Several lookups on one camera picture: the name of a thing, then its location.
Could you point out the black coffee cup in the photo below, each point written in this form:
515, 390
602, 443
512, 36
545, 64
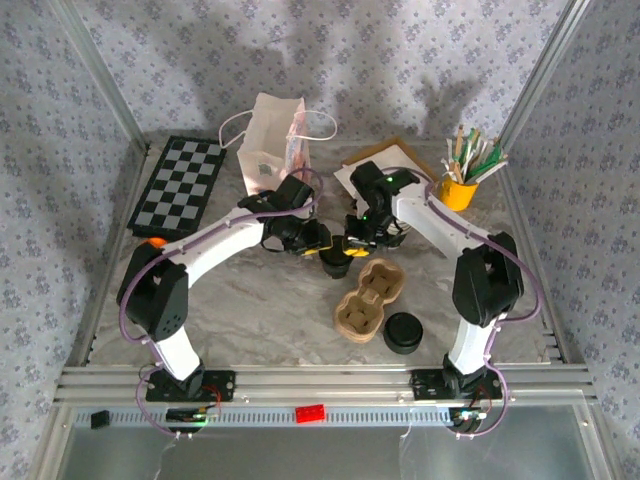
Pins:
334, 264

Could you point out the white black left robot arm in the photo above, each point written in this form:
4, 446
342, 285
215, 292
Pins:
220, 245

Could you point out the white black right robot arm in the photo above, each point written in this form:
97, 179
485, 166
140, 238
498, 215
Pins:
435, 230

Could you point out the brown cardboard cup carrier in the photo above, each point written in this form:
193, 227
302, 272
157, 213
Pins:
367, 300

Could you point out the wooden stir stick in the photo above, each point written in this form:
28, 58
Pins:
458, 142
472, 145
449, 167

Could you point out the white paper straw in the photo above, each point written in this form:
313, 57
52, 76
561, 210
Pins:
497, 165
451, 152

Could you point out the black cup lid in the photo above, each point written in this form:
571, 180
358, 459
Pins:
403, 332

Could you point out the black grey chessboard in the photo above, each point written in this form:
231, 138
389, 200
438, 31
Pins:
175, 190

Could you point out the green plastic stirrer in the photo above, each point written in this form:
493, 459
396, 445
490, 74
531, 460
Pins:
492, 152

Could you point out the orange plastic object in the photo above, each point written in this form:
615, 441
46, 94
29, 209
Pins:
156, 242

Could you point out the red toy brick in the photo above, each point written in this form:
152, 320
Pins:
310, 414

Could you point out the small circuit board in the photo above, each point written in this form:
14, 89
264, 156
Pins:
190, 416
467, 416

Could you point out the grey metal panel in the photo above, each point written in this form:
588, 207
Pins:
300, 455

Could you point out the small black block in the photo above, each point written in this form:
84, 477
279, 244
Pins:
100, 419

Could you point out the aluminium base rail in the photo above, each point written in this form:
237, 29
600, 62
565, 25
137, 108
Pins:
325, 382

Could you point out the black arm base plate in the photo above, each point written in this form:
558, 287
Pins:
222, 385
425, 385

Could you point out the aluminium frame post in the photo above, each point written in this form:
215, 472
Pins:
539, 75
105, 75

